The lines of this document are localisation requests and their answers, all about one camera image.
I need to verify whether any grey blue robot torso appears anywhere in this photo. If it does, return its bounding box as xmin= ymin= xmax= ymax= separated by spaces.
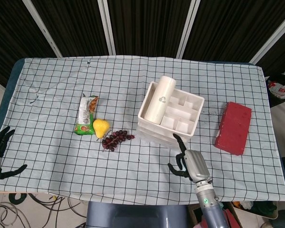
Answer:
xmin=86 ymin=201 xmax=190 ymax=228

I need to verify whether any red grape bunch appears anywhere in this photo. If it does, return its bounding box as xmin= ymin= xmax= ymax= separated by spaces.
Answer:
xmin=101 ymin=130 xmax=135 ymax=152

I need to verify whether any red brick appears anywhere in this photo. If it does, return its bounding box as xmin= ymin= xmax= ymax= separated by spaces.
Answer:
xmin=215 ymin=101 xmax=253 ymax=156

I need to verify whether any black pleated curtain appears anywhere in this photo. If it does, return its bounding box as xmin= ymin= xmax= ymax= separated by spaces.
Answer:
xmin=0 ymin=0 xmax=285 ymax=81

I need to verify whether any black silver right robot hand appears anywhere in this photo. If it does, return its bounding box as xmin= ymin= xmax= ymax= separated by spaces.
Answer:
xmin=168 ymin=133 xmax=211 ymax=183

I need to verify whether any black floor cable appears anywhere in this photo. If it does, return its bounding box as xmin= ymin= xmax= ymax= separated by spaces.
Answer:
xmin=45 ymin=196 xmax=86 ymax=219

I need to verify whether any white divided storage tray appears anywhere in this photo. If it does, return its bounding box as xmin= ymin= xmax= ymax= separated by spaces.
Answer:
xmin=136 ymin=81 xmax=205 ymax=150

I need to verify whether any green snack packet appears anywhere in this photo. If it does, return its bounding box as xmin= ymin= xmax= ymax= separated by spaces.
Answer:
xmin=74 ymin=95 xmax=100 ymax=136

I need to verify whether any yellow pear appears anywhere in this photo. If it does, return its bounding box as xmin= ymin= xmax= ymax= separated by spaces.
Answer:
xmin=92 ymin=118 xmax=111 ymax=139

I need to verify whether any black bag with red print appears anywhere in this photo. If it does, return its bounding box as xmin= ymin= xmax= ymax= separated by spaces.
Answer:
xmin=266 ymin=74 xmax=285 ymax=109

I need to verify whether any white cylindrical bottle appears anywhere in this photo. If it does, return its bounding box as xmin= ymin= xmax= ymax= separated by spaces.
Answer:
xmin=144 ymin=75 xmax=177 ymax=124

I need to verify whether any grey coiled floor cable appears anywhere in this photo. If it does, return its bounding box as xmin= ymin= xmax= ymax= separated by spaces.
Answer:
xmin=0 ymin=204 xmax=31 ymax=228

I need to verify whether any white partition post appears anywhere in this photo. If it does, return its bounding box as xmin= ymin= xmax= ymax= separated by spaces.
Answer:
xmin=97 ymin=0 xmax=116 ymax=56
xmin=177 ymin=0 xmax=201 ymax=57
xmin=250 ymin=9 xmax=285 ymax=65
xmin=22 ymin=0 xmax=62 ymax=58

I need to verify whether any white black checkered tablecloth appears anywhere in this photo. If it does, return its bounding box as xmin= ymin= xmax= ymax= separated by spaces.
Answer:
xmin=0 ymin=56 xmax=285 ymax=205

